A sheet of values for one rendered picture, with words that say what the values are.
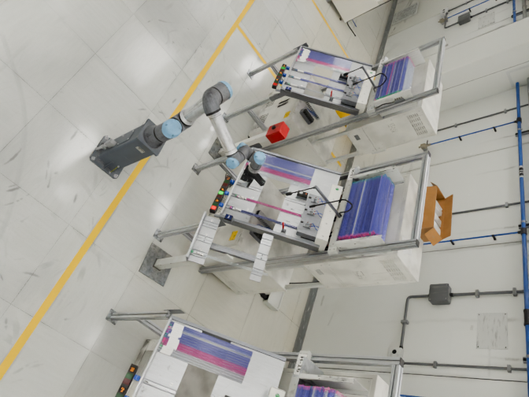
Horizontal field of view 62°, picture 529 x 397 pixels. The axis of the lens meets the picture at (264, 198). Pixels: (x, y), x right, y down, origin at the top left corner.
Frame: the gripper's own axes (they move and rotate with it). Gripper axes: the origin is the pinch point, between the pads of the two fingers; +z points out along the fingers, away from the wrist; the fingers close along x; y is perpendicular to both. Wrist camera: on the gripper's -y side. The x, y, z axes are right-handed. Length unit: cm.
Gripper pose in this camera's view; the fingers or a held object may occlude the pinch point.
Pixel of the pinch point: (247, 187)
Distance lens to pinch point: 302.3
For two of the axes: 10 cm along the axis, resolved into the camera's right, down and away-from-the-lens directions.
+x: -3.1, 7.5, -5.9
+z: -3.1, 5.0, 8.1
